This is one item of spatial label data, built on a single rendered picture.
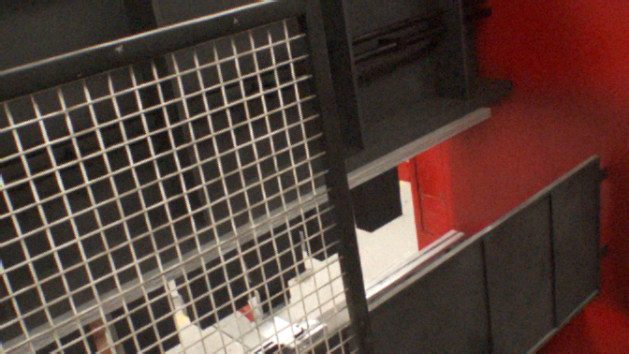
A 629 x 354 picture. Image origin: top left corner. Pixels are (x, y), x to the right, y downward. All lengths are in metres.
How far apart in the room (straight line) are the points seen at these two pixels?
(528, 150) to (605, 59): 0.39
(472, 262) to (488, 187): 0.76
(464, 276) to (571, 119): 0.68
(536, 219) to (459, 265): 0.32
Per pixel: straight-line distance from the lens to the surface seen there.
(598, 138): 2.07
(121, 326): 1.63
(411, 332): 1.51
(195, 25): 0.73
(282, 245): 1.81
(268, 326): 2.02
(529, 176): 2.24
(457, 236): 2.41
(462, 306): 1.63
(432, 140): 1.84
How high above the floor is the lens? 2.08
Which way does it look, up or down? 21 degrees down
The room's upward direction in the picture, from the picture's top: 10 degrees counter-clockwise
